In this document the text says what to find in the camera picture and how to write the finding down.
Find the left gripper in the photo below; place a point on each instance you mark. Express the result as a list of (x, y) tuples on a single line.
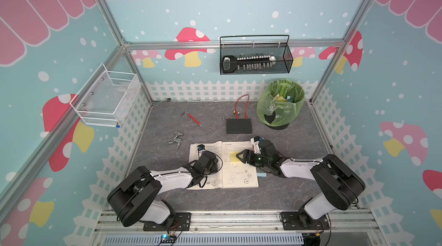
[(214, 167)]

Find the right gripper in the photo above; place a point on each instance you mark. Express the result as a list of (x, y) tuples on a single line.
[(249, 159)]

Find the yellow sticky note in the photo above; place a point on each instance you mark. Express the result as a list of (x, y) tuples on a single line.
[(234, 157)]

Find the sketch drawing book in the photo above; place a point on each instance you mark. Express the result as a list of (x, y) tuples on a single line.
[(232, 175)]

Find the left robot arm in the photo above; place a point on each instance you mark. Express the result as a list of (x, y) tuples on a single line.
[(134, 199)]

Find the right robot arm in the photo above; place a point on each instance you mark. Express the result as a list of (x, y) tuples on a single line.
[(340, 186)]

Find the black flat box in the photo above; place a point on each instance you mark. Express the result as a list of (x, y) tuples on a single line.
[(239, 126)]

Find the small metal clamp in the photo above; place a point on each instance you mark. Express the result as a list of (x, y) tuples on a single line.
[(177, 139)]

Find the green bagged trash bin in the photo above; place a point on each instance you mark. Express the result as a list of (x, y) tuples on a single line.
[(280, 104)]

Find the green circuit board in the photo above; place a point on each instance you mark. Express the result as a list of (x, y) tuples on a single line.
[(168, 239)]

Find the black socket bit holder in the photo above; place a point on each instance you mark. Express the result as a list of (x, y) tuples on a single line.
[(230, 64)]

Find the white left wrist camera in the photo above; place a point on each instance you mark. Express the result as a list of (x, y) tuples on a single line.
[(201, 148)]

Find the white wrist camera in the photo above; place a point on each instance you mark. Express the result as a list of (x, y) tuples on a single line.
[(201, 148), (255, 144)]

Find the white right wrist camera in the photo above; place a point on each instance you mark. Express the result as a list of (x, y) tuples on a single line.
[(255, 144)]

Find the red handled tool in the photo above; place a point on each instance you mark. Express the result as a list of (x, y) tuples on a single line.
[(192, 118)]

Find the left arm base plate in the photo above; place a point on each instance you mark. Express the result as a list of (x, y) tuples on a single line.
[(175, 222)]

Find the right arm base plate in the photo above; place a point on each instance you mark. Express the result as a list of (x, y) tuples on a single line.
[(296, 221)]

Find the grey slotted cable duct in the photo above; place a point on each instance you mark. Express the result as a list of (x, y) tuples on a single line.
[(208, 239)]

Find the black wire wall basket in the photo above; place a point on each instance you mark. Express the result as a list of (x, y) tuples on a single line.
[(255, 54)]

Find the white wire wall basket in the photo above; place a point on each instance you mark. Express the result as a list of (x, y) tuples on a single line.
[(107, 98)]

